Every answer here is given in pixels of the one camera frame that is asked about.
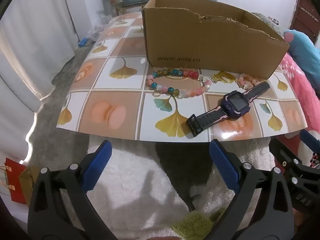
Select white fluffy blanket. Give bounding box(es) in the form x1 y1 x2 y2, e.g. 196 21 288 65
85 135 278 240

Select brown cardboard box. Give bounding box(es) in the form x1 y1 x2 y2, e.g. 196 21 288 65
142 0 290 80

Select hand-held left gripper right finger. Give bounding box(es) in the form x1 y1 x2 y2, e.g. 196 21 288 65
209 140 294 240

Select purple kids smartwatch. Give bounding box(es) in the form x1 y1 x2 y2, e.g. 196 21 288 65
186 81 271 138

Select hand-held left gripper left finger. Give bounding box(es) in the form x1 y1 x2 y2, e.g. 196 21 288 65
27 140 112 240

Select pink bead bracelet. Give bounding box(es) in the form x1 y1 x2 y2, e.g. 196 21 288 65
235 73 262 90

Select white curtain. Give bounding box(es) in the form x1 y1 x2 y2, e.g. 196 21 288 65
0 0 78 160

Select red gift bag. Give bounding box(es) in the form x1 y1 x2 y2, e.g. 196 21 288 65
4 157 28 205

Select gold paper bag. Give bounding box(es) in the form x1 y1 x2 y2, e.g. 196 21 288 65
19 166 42 203

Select green shaggy rug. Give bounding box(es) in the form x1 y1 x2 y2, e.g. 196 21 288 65
172 210 227 240

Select blue pillow with pink end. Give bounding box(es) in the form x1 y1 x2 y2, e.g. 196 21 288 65
284 29 320 94

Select clear plastic bags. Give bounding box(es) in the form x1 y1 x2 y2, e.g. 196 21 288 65
87 11 112 42

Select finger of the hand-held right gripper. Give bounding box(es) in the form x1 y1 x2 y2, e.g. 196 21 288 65
269 137 304 188
299 129 320 170

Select multicolour bead bracelet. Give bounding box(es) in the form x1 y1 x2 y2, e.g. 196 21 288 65
146 67 213 98

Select pink floral quilt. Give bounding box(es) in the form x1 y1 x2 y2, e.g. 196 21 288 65
276 52 320 173

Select brown wooden door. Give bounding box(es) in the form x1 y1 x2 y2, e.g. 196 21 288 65
290 0 320 44

